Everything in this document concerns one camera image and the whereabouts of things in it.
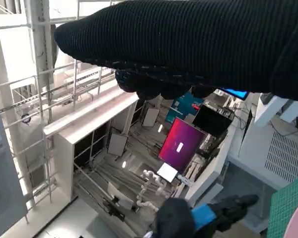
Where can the square ceiling panel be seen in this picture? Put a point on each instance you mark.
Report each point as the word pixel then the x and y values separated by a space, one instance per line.
pixel 117 144
pixel 151 116

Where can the green cutting mat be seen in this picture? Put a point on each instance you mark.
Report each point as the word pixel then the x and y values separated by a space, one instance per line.
pixel 285 203

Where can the monitor with blue screen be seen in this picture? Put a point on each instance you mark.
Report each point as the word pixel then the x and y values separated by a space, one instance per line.
pixel 234 93

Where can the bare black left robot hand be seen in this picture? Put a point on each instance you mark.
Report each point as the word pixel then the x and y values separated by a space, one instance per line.
pixel 173 220

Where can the monitor with purple screen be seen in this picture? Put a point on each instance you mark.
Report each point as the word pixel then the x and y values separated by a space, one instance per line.
pixel 181 143

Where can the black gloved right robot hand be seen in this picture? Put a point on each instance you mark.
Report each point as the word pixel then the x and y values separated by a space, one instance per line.
pixel 178 42

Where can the white cabinet with mesh front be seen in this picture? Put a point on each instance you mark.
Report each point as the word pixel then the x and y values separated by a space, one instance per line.
pixel 253 138

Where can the small white screen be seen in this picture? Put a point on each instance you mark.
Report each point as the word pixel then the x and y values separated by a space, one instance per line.
pixel 167 172

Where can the white partition frame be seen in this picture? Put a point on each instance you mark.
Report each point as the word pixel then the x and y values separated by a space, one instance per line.
pixel 64 158

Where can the teal board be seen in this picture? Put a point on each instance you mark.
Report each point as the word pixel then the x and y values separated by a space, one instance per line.
pixel 181 106

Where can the white monitor on black stand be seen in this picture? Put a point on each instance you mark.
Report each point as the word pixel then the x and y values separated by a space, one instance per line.
pixel 120 196

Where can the white desk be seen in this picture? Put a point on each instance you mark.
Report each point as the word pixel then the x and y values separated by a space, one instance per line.
pixel 208 181

